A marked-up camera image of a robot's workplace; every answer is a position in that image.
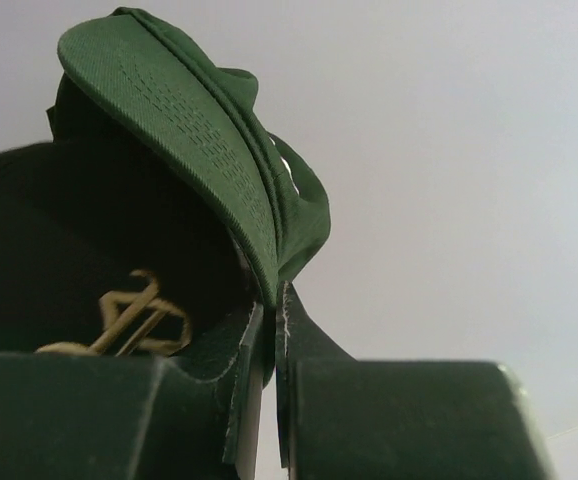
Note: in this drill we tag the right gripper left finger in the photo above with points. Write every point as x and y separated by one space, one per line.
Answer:
195 416

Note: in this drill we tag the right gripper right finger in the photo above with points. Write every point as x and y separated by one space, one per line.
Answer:
343 418

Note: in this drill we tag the black cap gold logo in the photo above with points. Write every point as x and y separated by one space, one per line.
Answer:
86 227

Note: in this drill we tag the green NY baseball cap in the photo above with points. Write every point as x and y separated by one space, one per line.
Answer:
151 78

